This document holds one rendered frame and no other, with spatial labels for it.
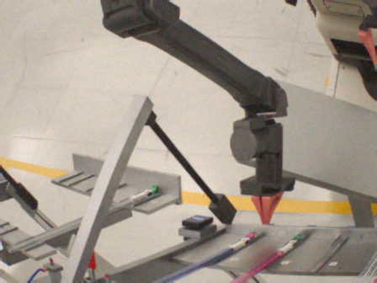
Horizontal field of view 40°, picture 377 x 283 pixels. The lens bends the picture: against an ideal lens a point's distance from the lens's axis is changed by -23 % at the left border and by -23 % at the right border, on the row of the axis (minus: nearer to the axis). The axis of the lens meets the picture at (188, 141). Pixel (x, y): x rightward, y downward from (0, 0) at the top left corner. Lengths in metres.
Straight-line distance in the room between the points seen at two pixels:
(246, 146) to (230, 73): 0.13
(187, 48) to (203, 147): 1.43
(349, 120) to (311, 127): 0.12
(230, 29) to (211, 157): 0.68
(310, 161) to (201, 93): 1.21
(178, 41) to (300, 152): 0.57
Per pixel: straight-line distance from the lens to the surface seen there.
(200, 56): 1.02
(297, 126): 1.51
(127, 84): 2.84
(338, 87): 1.97
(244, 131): 1.13
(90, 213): 0.57
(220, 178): 2.30
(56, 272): 0.76
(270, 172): 1.20
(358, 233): 1.14
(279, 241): 1.18
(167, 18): 0.92
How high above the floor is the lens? 1.75
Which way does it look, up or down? 45 degrees down
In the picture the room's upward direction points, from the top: 38 degrees counter-clockwise
